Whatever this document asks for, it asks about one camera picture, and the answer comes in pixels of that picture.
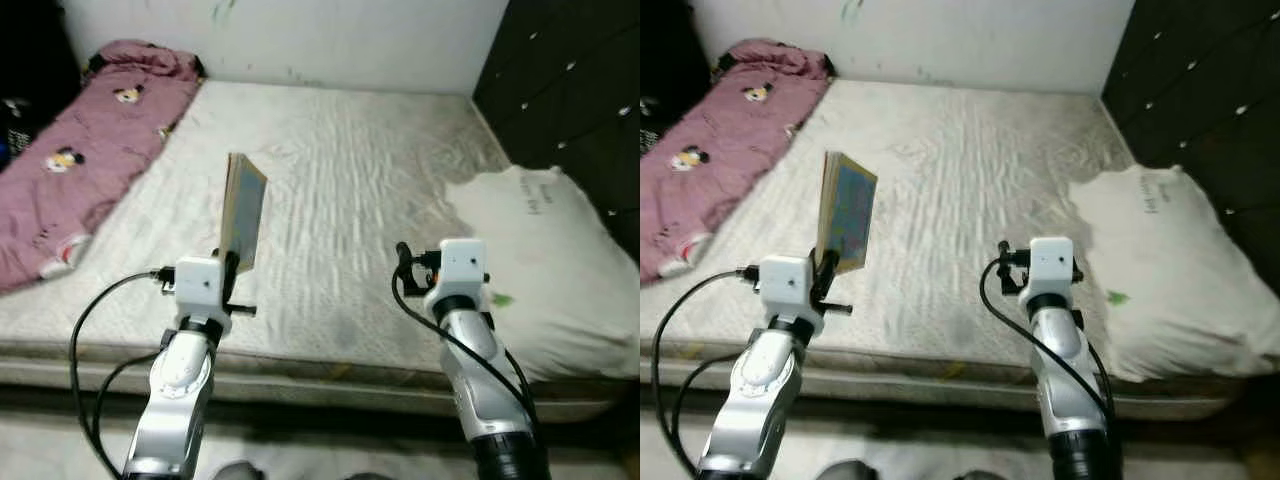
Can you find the blue yellow-edged children's book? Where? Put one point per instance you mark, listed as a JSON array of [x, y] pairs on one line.
[[245, 210], [850, 210]]

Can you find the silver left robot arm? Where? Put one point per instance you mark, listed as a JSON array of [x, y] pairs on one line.
[[755, 400], [175, 400]]

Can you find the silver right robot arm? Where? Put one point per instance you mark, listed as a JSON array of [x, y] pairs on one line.
[[1075, 390], [485, 390]]

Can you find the grey patterned mattress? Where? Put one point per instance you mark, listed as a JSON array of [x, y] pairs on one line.
[[330, 190], [960, 190]]

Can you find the white pillow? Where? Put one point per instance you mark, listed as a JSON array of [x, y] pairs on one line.
[[1180, 260], [550, 260]]

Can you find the grey left robot leg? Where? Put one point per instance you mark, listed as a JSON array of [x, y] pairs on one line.
[[845, 471], [236, 471]]

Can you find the grey robot leg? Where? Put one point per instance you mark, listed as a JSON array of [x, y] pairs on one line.
[[978, 476], [236, 471], [845, 471], [370, 476]]

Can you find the purple cartoon print blanket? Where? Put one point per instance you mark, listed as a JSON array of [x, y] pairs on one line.
[[710, 160], [70, 170]]

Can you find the grey right robot leg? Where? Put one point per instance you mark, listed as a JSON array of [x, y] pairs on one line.
[[370, 476], [978, 476]]

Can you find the dark tufted headboard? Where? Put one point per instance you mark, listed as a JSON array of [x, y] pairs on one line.
[[570, 90], [1200, 90]]

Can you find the large black luggage pile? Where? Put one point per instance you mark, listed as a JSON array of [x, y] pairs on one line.
[[670, 50], [35, 50]]

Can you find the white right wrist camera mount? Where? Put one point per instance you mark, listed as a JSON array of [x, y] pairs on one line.
[[1053, 265], [462, 265]]

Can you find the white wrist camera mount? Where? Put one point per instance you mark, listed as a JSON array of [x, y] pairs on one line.
[[197, 285], [786, 285], [1053, 265], [462, 265]]

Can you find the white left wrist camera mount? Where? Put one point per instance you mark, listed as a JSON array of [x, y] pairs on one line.
[[197, 285], [786, 285]]

